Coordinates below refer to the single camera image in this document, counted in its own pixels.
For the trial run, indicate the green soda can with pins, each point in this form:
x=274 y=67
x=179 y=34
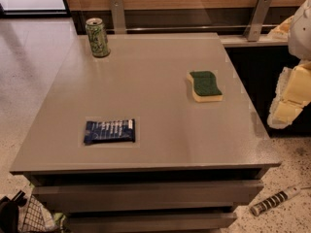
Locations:
x=97 y=36

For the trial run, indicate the lower grey drawer front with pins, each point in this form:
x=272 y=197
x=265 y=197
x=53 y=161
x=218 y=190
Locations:
x=150 y=223

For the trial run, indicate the metal rail bracket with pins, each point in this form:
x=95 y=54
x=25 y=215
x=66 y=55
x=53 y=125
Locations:
x=118 y=16
x=253 y=30

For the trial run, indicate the left metal rail bracket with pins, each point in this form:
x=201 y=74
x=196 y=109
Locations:
x=118 y=16

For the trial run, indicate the green and yellow sponge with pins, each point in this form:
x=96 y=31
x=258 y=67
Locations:
x=204 y=86

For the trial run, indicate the grey drawer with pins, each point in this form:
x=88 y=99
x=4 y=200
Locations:
x=150 y=223
x=147 y=196

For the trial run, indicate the blue rxbar blueberry wrapper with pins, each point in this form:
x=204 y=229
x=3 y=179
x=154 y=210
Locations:
x=114 y=131

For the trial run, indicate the right metal rail bracket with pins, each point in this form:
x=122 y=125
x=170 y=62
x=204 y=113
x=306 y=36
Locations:
x=253 y=30

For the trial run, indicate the grey drawer cabinet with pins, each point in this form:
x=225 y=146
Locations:
x=178 y=140

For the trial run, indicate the black white striped power strip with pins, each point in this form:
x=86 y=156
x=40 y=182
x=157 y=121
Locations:
x=275 y=200

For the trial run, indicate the horizontal metal rail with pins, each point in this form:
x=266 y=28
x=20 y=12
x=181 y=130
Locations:
x=213 y=28

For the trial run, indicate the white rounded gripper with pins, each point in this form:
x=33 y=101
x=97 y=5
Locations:
x=300 y=36

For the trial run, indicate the upper grey drawer front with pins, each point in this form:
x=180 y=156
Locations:
x=147 y=196

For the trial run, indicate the checkered cloth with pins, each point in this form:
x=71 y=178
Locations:
x=35 y=218

